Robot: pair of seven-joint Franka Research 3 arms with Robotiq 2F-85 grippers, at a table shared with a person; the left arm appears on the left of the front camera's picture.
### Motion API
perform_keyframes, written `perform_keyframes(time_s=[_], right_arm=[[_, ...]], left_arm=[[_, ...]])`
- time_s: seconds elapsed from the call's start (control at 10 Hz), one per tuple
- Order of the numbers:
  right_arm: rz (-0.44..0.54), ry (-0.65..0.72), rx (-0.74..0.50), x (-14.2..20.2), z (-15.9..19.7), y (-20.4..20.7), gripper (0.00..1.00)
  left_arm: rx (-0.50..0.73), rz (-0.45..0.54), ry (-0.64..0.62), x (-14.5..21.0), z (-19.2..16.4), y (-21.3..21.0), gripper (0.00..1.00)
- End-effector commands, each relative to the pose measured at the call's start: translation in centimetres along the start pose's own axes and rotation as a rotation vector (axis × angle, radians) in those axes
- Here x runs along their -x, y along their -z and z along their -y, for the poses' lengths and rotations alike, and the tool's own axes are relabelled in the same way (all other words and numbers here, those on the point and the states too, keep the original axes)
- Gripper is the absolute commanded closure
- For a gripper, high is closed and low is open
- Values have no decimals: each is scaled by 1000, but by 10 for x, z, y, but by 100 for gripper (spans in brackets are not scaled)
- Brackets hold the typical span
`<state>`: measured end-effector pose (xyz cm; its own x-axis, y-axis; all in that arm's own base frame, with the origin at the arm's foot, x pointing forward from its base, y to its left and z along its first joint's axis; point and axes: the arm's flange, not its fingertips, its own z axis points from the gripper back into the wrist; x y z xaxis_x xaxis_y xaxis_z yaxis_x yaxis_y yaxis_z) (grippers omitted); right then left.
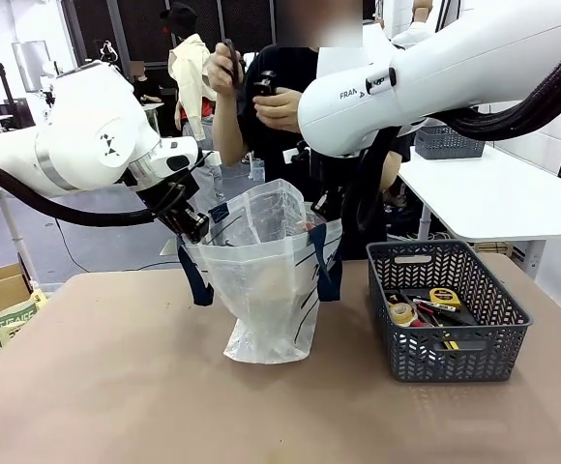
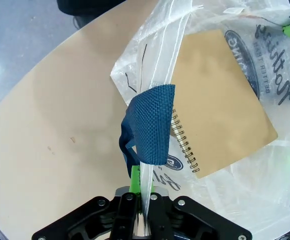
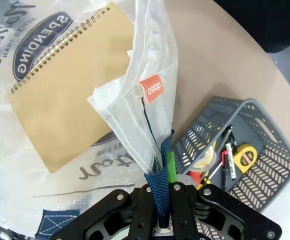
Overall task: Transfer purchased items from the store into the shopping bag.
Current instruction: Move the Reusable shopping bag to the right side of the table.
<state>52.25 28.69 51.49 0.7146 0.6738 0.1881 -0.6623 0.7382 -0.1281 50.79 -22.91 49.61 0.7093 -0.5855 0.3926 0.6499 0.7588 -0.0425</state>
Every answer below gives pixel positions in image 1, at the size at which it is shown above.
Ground person's left hand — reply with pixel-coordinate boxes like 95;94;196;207
252;89;304;134

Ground green white printed box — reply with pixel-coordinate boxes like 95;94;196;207
0;288;48;348

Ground grey plastic basket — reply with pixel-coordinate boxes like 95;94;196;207
366;240;534;384
414;124;487;160

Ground red handled screwdriver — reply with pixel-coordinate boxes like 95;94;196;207
403;304;436;330

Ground yellow tape roll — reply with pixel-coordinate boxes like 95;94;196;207
387;302;420;329

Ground large black monitor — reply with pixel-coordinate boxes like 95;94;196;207
3;98;35;128

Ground red utility knife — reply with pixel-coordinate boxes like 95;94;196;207
413;298;456;316

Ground arm black cable sleeve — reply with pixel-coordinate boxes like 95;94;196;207
0;152;156;228
350;36;561;234

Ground flat black tool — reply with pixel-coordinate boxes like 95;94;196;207
442;308;479;328

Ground person in beige jacket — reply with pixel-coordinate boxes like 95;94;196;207
166;2;217;141

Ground person's right hand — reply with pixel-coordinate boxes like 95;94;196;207
206;41;246;98

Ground person's right forearm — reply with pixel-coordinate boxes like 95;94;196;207
211;91;248;168

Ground translucent shopping bag navy handles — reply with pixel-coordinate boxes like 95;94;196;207
177;177;344;366

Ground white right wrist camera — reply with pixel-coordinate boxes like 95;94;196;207
282;140;313;168

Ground seated person in black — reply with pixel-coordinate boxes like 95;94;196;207
130;61;163;105

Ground right arm black cable sleeve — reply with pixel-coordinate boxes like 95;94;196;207
350;36;561;234

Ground left arm black cable sleeve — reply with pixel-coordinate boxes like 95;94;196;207
0;152;156;228

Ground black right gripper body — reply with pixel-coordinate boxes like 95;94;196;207
309;150;355;219

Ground person in black t-shirt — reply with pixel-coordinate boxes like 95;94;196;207
210;0;413;262

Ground yellow tape measure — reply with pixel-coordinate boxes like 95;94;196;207
428;287;462;310

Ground person's left forearm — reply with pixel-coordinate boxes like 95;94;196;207
379;150;403;194

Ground yellow black hand tool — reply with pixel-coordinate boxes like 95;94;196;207
435;327;460;352

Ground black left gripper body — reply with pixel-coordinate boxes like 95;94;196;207
137;168;201;228

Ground grey wall panel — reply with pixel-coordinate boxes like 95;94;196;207
12;41;52;93

